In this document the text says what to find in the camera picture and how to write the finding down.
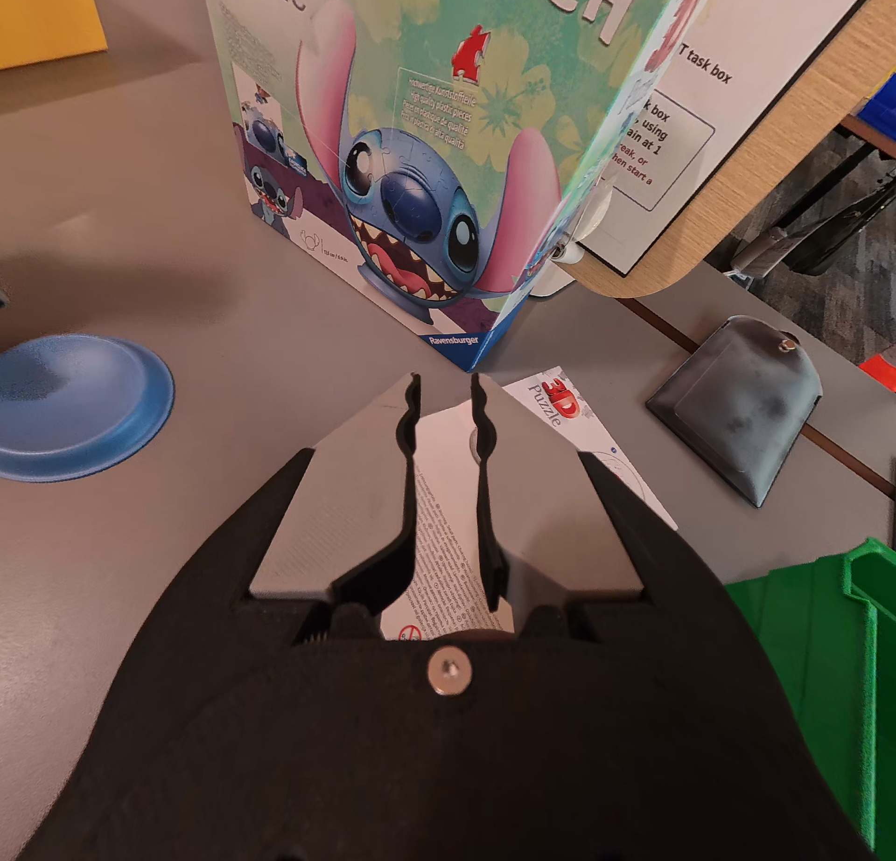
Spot white printed sign sheet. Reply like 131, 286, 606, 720
581, 0, 886, 276

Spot white puzzle instruction leaflet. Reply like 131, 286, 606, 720
378, 366, 679, 641

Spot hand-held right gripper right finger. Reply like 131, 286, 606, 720
470, 373, 645, 613

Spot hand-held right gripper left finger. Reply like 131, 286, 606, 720
248, 373, 422, 617

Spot white plastic object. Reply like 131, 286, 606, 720
535, 175, 617, 295

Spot light wooden table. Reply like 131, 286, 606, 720
570, 0, 896, 299

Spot blue plastic puzzle stand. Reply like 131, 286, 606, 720
0, 335, 176, 484

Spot blue storage bins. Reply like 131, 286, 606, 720
850, 70, 896, 119

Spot green plastic bin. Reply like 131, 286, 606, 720
724, 538, 896, 855

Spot black leather pouch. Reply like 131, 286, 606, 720
645, 315, 825, 508

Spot cartoon print puzzle box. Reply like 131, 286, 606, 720
198, 0, 729, 374

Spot yellow plastic bin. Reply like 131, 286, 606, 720
0, 0, 109, 71

